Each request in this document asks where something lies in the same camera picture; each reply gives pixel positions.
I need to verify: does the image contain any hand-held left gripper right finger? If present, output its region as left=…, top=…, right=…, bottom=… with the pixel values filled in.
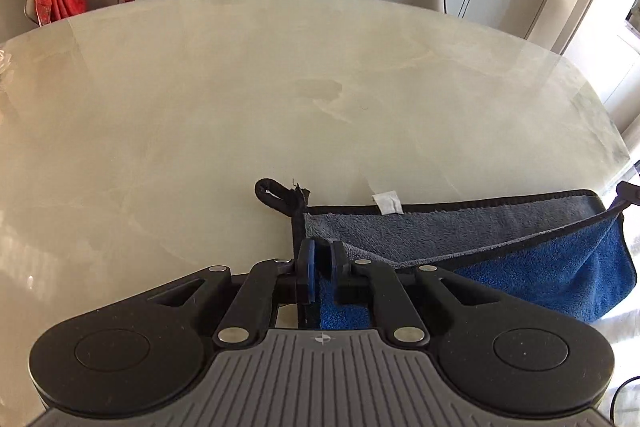
left=329, top=241, right=496, bottom=348

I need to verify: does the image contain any black cable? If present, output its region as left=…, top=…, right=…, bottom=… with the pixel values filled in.
left=612, top=374, right=640, bottom=427

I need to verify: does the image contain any blue and grey towel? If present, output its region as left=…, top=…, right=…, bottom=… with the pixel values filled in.
left=254, top=178, right=634, bottom=329

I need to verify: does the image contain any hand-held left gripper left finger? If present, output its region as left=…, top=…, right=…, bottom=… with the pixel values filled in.
left=150, top=239, right=319, bottom=348

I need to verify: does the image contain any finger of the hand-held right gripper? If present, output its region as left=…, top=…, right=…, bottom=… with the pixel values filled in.
left=616, top=181, right=640, bottom=208

